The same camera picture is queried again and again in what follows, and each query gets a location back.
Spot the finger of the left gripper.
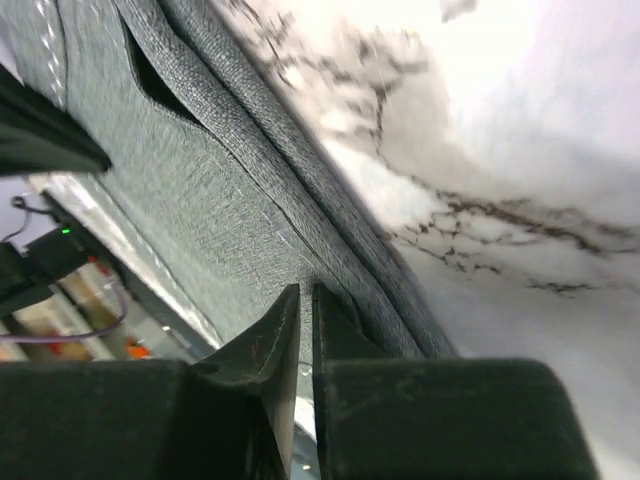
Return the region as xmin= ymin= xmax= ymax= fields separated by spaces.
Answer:
xmin=1 ymin=68 xmax=111 ymax=175

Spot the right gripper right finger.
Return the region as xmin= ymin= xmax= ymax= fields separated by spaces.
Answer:
xmin=312 ymin=284 xmax=598 ymax=479

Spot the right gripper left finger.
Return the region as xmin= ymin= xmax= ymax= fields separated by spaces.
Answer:
xmin=1 ymin=285 xmax=300 ymax=479

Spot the aluminium frame rail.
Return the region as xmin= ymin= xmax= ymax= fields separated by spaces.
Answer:
xmin=26 ymin=174 xmax=221 ymax=361

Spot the grey cloth napkin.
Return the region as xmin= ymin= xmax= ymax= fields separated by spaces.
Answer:
xmin=1 ymin=1 xmax=456 ymax=358

